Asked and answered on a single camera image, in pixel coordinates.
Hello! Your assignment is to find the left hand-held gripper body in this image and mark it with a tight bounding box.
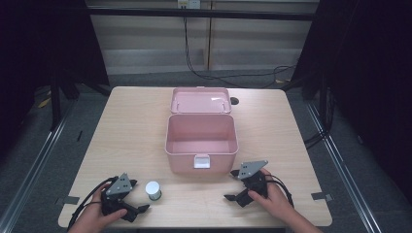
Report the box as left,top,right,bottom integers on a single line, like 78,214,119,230
100,172,138,224

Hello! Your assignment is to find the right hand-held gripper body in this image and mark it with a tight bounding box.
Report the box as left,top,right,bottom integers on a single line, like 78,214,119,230
237,159,270,209

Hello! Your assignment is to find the small white round can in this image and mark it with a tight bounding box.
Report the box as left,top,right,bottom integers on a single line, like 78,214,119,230
145,181,162,202

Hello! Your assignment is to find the pink storage box with lid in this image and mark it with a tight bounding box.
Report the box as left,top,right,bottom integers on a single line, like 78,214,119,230
164,85,240,178

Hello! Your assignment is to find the person's left hand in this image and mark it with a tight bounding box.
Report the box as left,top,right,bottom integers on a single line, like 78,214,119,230
68,183,128,233

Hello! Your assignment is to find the person's right hand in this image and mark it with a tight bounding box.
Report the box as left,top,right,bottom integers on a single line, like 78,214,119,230
247,167,295,225

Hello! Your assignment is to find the grey tape piece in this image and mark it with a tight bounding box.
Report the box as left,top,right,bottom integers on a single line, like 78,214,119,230
310,191,333,202
55,195,81,207

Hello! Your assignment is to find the black metal stand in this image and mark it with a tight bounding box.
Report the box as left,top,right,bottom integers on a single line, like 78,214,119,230
49,57,113,132

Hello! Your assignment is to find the dark curtain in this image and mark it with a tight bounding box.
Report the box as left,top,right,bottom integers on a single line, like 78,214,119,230
285,0,412,203
0,0,111,156

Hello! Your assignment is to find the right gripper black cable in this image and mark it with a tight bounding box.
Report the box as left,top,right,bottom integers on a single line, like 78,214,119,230
263,174,295,208

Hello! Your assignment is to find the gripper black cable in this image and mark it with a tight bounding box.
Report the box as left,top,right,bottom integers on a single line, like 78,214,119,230
66,176,120,231
263,174,295,208

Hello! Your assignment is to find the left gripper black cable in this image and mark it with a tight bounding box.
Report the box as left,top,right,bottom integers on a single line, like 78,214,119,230
66,176,120,231

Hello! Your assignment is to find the metal floor rail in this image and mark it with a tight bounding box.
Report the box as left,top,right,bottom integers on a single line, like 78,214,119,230
305,102,383,233
0,100,76,233

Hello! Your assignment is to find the black cable from wall socket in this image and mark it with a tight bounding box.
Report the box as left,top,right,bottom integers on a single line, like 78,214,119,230
183,16,296,89

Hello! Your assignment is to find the black horizontal frame bar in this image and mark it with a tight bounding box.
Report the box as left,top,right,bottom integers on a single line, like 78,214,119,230
86,7,317,22

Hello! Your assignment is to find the white wall socket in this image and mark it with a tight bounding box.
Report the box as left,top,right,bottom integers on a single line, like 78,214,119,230
177,0,202,10

